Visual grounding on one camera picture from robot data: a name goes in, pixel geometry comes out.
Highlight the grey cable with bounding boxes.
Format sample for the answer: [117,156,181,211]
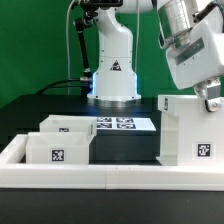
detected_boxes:
[65,0,78,96]

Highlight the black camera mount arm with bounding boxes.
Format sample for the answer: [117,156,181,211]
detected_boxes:
[74,0,123,78]

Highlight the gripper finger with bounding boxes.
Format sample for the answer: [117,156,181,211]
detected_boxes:
[194,77,221,112]

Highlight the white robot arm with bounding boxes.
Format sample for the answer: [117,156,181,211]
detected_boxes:
[88,0,224,112]

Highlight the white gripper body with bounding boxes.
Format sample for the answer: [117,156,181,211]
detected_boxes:
[166,13,224,89]

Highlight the fiducial marker sheet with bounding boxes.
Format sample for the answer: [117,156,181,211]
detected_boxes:
[97,117,156,131]

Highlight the black cable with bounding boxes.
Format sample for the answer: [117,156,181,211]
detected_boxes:
[35,76,94,96]

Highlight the white drawer cabinet box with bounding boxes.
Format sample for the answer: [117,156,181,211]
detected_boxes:
[157,95,224,166]

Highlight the white drawer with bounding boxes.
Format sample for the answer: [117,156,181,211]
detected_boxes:
[39,115,97,136]
[26,132,93,165]

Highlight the white U-shaped frame wall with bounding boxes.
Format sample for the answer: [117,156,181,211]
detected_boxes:
[0,134,224,191]

